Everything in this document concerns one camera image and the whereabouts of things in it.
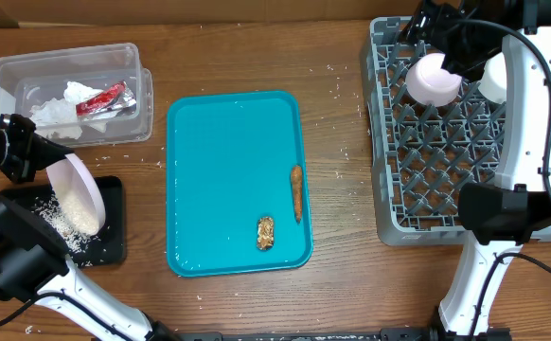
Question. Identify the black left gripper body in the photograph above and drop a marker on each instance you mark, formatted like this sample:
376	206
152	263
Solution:
20	163

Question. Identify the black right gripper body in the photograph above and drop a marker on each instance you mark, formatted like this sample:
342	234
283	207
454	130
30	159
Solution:
465	42

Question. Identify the white bowl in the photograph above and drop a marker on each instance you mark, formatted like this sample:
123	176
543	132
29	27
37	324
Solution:
493	85

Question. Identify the red snack wrapper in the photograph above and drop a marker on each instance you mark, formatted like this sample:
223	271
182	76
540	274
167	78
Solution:
117	97

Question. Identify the white napkin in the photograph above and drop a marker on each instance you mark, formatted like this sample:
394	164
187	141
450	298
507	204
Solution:
56	118
76	93

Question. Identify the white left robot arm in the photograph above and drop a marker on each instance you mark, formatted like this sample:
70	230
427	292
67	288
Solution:
35	266

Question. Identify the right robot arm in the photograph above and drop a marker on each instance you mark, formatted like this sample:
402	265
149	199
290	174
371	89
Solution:
500	218

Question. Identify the black tray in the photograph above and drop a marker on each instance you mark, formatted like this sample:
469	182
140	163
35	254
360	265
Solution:
105	248

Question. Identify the clear plastic bin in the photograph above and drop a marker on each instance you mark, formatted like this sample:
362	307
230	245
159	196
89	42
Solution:
47	86

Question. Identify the pile of white rice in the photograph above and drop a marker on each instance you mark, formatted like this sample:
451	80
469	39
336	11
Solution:
74	222

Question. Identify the teal plastic tray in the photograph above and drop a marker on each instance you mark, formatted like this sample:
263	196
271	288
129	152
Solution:
229	159

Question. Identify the orange carrot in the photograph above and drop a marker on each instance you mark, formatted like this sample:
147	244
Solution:
297	190

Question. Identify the brown granola bar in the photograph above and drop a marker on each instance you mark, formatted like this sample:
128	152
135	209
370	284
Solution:
266	236

